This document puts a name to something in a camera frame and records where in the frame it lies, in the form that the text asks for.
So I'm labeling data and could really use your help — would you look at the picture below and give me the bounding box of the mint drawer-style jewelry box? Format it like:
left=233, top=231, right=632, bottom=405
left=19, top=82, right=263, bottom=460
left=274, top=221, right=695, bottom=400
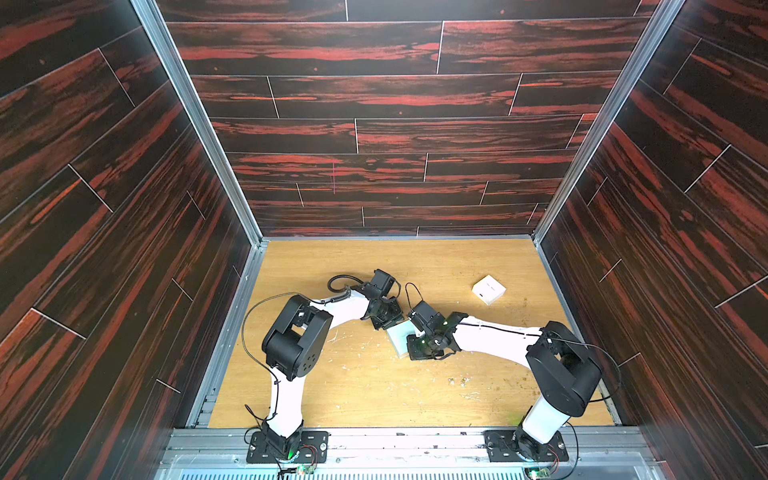
left=386, top=321, right=419, bottom=358

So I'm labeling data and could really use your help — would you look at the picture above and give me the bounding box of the small white jewelry box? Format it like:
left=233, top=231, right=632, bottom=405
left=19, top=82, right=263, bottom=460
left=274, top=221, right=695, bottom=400
left=472, top=275, right=506, bottom=305

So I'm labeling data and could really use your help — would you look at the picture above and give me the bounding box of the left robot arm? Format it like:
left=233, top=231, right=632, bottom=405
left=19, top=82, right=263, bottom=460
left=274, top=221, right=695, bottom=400
left=262, top=290, right=403, bottom=449

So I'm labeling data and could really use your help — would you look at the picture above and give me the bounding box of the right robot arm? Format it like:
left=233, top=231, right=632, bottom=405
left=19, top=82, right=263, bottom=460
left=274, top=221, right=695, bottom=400
left=407, top=304, right=603, bottom=445

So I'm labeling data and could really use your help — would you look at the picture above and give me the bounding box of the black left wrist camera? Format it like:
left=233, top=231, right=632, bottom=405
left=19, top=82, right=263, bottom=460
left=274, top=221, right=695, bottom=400
left=362, top=269, right=396, bottom=299

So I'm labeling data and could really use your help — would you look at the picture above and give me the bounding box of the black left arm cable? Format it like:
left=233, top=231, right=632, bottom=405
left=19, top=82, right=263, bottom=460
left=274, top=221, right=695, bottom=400
left=241, top=274, right=367, bottom=421

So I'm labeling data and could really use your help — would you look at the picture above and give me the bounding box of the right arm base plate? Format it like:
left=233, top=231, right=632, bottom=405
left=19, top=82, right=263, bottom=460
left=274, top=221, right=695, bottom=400
left=483, top=429, right=569, bottom=463

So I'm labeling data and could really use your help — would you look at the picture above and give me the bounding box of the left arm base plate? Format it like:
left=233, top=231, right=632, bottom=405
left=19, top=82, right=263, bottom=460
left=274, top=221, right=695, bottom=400
left=246, top=429, right=329, bottom=465

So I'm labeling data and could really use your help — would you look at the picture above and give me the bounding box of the aluminium floor rail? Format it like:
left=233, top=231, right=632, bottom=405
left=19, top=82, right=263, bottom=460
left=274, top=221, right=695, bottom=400
left=184, top=241, right=268, bottom=429

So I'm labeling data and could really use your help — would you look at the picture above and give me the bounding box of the front aluminium frame rail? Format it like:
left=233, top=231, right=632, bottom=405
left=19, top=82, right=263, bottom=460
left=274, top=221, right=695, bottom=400
left=155, top=426, right=669, bottom=479

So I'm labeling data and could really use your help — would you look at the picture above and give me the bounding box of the aluminium corner frame post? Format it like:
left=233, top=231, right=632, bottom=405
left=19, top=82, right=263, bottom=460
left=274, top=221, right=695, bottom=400
left=130, top=0, right=263, bottom=247

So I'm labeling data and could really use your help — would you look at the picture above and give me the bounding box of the aluminium right corner post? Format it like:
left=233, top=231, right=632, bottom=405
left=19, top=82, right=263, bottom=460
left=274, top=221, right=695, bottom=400
left=532, top=0, right=685, bottom=250

